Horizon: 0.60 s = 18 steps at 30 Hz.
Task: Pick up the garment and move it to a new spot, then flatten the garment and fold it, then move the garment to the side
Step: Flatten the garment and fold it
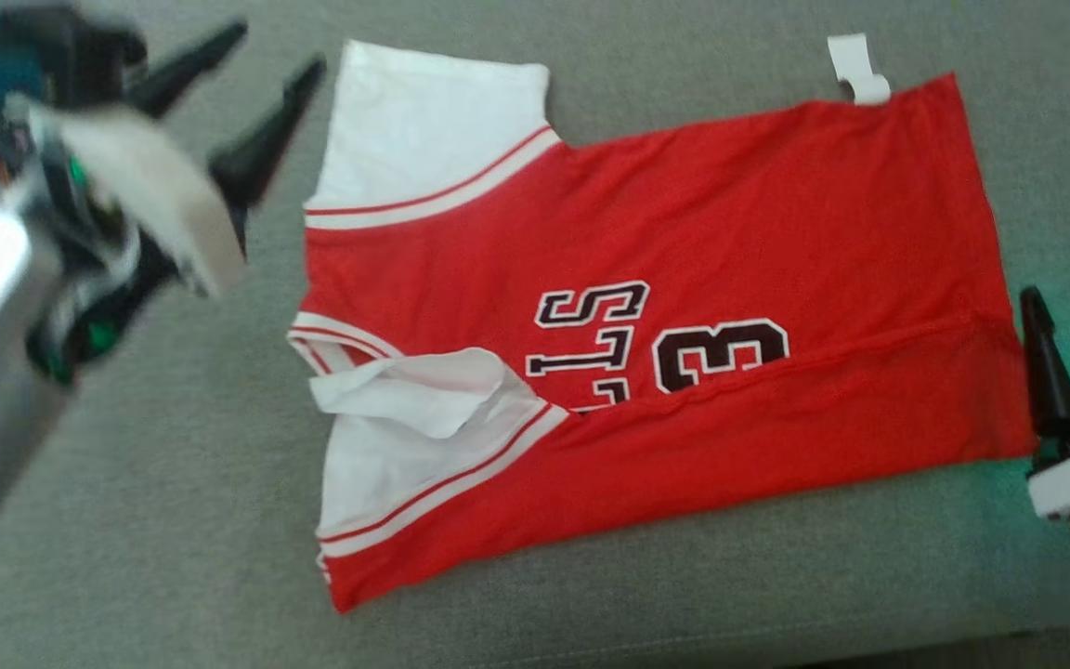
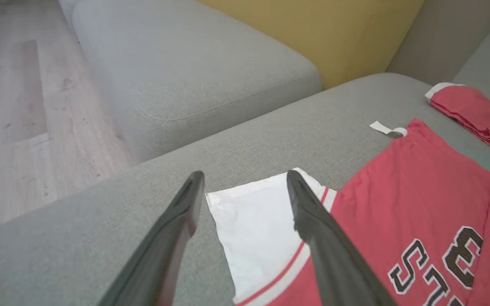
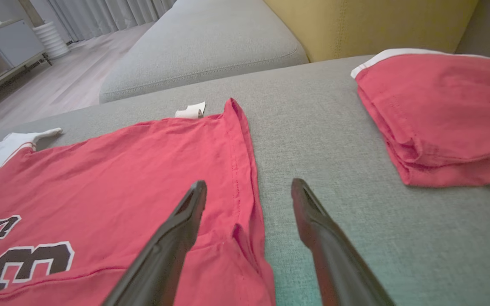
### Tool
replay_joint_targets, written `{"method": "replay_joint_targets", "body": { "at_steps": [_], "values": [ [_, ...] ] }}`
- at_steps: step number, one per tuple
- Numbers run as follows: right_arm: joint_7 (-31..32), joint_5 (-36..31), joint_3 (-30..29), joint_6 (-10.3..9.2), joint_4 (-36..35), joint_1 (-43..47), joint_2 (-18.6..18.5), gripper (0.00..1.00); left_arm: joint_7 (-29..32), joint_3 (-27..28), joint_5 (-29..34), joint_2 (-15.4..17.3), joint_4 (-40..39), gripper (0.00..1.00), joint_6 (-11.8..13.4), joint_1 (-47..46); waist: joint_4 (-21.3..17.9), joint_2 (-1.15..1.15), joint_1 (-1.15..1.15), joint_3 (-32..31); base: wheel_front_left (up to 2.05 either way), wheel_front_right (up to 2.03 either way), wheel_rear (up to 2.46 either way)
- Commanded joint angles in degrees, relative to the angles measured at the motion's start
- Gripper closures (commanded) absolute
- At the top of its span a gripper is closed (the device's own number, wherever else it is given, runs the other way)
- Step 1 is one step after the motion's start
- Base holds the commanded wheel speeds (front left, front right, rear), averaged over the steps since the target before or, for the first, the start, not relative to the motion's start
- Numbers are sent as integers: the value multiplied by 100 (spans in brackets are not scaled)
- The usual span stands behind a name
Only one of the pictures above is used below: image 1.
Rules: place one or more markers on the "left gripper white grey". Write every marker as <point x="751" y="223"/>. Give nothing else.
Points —
<point x="145" y="195"/>

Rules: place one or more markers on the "red white basketball jersey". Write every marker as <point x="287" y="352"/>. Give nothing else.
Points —
<point x="730" y="214"/>

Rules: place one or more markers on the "large grey sofa seat cushion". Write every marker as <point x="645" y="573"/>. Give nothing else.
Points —
<point x="173" y="520"/>

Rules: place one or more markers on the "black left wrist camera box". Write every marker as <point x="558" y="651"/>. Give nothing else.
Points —
<point x="61" y="51"/>

